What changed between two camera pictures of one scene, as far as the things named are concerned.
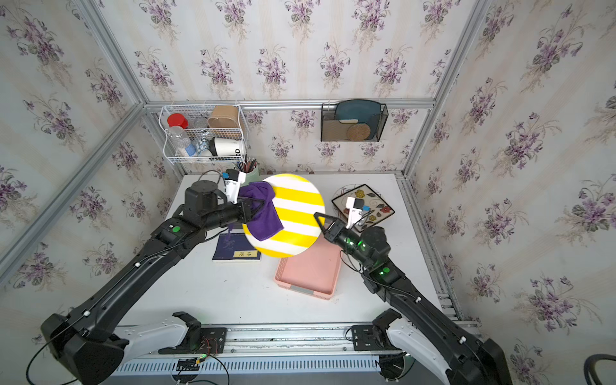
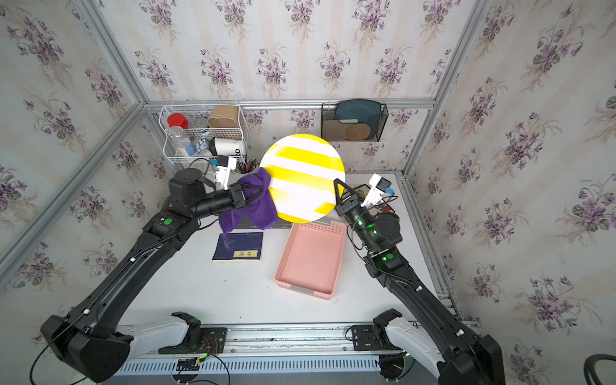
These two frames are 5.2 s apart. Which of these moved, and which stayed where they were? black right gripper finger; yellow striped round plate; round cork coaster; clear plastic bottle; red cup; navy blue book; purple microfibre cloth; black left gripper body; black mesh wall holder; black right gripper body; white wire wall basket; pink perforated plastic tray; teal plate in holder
Moved: black right gripper body; purple microfibre cloth; black right gripper finger; yellow striped round plate; black left gripper body
Stayed: round cork coaster; red cup; navy blue book; black mesh wall holder; clear plastic bottle; pink perforated plastic tray; white wire wall basket; teal plate in holder
